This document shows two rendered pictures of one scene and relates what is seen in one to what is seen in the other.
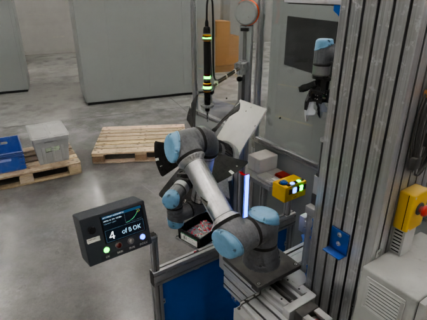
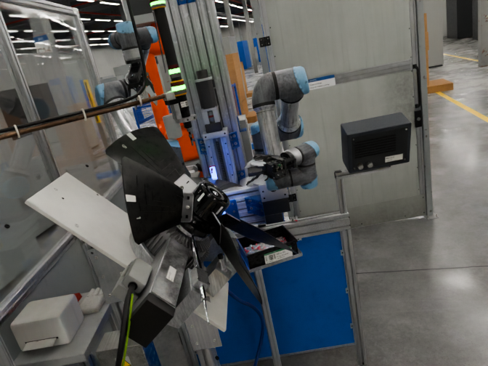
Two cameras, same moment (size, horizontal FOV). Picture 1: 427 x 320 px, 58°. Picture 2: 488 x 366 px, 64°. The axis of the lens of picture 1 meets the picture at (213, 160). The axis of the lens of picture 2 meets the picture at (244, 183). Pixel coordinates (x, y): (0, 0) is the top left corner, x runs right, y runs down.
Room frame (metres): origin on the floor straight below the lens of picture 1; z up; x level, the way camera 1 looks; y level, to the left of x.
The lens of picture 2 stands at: (2.90, 0.93, 1.63)
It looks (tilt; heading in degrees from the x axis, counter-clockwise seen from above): 19 degrees down; 218
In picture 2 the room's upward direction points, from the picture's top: 12 degrees counter-clockwise
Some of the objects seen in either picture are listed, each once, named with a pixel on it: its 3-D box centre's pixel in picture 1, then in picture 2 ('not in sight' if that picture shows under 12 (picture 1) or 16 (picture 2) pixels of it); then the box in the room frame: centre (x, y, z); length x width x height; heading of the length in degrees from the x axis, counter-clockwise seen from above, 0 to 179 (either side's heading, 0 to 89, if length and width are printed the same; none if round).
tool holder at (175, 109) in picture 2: (208, 96); (180, 106); (2.00, 0.03, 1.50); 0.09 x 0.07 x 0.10; 160
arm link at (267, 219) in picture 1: (262, 225); (263, 133); (1.23, -0.19, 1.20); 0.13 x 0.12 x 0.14; 127
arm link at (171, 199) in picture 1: (173, 197); (305, 152); (1.50, 0.18, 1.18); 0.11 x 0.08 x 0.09; 162
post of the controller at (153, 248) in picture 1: (154, 252); (340, 192); (1.39, 0.26, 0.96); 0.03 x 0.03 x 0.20; 35
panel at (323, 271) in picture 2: (229, 298); (265, 303); (1.63, -0.09, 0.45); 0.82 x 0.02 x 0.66; 125
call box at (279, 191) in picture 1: (288, 188); not in sight; (1.86, -0.41, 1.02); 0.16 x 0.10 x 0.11; 125
